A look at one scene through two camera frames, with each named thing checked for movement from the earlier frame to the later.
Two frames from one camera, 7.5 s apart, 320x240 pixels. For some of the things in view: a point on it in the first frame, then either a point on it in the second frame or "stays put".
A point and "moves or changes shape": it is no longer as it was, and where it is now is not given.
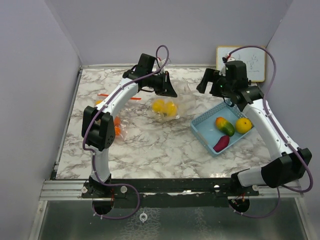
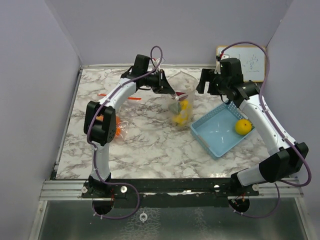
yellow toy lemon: (243, 125) stays put
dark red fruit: (222, 143) → (180, 93)
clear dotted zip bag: (168, 109) moves or changes shape
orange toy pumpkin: (117, 125) stays put
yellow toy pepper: (158, 105) → (185, 105)
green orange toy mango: (222, 124) → (175, 107)
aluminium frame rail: (63, 190) stays put
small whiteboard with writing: (255, 58) stays put
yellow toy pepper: (170, 109) → (180, 119)
